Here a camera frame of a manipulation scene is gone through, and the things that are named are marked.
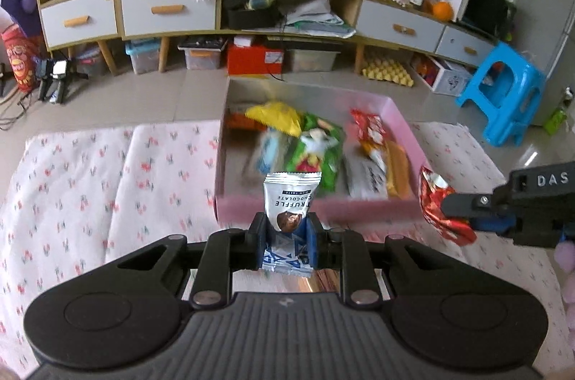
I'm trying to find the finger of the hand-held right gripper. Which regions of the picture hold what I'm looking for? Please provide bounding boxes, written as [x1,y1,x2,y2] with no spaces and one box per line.
[440,189,510,221]
[469,216,517,236]

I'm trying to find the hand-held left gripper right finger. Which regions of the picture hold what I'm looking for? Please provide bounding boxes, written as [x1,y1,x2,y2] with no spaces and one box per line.
[306,213,445,308]

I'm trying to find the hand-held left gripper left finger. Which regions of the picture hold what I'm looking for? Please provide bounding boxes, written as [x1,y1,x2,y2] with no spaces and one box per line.
[118,211,268,309]

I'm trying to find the red shiny snack packet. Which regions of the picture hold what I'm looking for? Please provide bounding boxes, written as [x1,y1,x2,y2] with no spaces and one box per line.
[418,165,478,246]

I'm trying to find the white chocolate packet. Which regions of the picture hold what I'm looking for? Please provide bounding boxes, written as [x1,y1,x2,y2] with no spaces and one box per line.
[262,171,323,276]

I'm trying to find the pink cardboard box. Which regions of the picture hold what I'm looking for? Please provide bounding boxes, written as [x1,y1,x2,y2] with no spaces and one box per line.
[215,77,431,225]

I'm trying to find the green snack packet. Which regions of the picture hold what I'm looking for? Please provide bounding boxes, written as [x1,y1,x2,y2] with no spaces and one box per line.
[286,113,346,194]

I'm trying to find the person's right forearm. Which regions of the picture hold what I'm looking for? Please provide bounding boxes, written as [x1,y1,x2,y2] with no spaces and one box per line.
[553,241,575,304]

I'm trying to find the orange bread packet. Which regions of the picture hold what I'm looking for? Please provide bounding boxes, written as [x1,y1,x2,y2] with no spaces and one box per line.
[385,139,414,198]

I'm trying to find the white snack packet black print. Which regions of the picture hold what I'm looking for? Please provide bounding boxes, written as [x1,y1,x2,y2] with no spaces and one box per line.
[344,153,389,201]

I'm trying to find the green bottle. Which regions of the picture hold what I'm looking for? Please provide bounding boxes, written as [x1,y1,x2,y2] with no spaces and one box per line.
[543,106,567,136]

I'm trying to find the blue clear snack packet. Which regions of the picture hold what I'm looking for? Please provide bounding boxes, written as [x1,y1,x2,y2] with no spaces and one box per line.
[256,128,293,178]

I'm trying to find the small orange snack packet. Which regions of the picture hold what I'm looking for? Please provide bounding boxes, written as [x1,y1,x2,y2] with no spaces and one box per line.
[227,113,253,132]

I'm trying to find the red white snack packet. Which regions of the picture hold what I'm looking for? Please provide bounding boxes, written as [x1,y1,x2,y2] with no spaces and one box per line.
[349,109,388,158]

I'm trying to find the yellow snack packet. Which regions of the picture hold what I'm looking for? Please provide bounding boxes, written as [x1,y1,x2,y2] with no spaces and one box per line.
[245,101,303,138]

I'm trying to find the white printed cardboard box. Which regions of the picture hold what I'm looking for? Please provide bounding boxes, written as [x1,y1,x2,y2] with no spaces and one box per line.
[411,54,472,95]

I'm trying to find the blue plastic stool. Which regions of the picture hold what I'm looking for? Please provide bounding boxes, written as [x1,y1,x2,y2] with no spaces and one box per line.
[455,42,546,147]

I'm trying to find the yellow egg tray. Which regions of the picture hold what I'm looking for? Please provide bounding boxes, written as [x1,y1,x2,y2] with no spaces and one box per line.
[362,59,415,86]

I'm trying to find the cherry print white blanket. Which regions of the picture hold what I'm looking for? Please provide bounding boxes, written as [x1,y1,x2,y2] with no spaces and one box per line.
[0,119,575,363]

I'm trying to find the red cardboard box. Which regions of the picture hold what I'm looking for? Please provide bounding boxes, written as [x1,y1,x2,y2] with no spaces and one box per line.
[227,43,286,76]

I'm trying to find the large clear storage bin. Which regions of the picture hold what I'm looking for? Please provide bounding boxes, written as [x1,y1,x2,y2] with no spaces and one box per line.
[285,45,342,73]

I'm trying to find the grey refrigerator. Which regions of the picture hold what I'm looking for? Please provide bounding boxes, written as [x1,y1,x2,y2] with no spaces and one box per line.
[507,0,575,129]

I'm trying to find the clear storage bin orange contents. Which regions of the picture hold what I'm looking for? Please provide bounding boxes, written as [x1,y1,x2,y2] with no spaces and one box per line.
[179,36,227,70]

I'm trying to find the orange fruit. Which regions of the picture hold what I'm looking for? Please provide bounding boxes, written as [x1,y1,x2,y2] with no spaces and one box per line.
[432,1,454,21]

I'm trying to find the black microwave oven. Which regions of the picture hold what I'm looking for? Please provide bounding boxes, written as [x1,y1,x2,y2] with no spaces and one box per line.
[456,0,517,41]

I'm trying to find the low wooden cabinet white drawers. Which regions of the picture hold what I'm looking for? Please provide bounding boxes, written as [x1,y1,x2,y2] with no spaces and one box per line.
[216,0,499,73]

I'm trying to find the clear bin blue lid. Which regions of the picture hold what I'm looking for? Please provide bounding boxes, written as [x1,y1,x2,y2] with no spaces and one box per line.
[125,38,162,75]

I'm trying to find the pile of grey white bags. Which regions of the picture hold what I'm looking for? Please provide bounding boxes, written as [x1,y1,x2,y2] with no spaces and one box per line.
[285,0,358,39]

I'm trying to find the black storage box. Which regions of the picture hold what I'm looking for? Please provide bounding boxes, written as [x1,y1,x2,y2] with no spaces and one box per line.
[223,0,284,30]

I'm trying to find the black tripod device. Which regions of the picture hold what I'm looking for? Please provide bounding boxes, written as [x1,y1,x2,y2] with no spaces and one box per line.
[36,59,88,104]

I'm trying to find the red printed bag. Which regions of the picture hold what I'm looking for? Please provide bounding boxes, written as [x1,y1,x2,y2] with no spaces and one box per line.
[0,25,43,93]

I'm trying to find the black floor cable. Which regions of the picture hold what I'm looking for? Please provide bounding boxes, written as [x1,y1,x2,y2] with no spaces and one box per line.
[0,83,34,131]

